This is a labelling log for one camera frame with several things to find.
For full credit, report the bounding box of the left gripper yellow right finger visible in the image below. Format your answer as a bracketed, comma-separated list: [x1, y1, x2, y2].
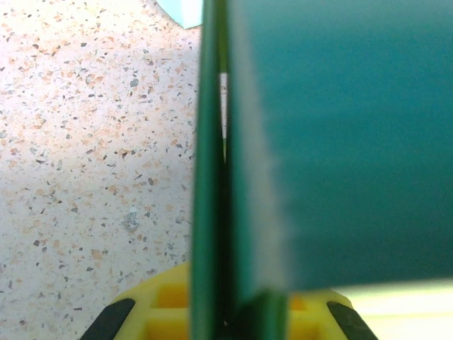
[286, 288, 379, 340]

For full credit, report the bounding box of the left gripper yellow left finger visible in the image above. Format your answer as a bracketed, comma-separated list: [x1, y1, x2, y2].
[79, 262, 194, 340]

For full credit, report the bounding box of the pale green paper box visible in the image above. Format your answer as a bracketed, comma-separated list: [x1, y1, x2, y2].
[190, 0, 453, 340]

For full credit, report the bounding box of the pale blue paper box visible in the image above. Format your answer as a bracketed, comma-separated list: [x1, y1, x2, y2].
[157, 0, 205, 30]

